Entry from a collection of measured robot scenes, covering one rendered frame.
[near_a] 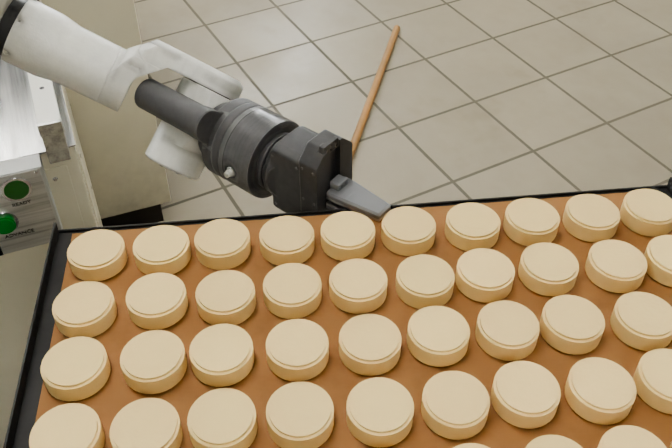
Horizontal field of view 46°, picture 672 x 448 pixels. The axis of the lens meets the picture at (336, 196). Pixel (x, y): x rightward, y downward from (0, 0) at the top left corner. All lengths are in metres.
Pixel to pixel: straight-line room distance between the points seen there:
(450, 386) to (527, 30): 2.58
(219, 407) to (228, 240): 0.17
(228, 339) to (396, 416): 0.15
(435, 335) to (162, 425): 0.22
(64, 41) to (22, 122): 0.38
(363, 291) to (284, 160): 0.17
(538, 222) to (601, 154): 1.81
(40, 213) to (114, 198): 0.96
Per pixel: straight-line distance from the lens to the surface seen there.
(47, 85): 1.18
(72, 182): 1.20
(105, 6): 1.84
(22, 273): 1.30
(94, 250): 0.73
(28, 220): 1.19
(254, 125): 0.81
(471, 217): 0.74
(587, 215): 0.77
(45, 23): 0.87
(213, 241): 0.72
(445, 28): 3.08
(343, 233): 0.72
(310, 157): 0.75
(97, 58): 0.87
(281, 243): 0.71
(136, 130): 2.02
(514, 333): 0.66
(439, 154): 2.45
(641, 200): 0.80
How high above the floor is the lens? 1.52
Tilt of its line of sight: 42 degrees down
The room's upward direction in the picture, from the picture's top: straight up
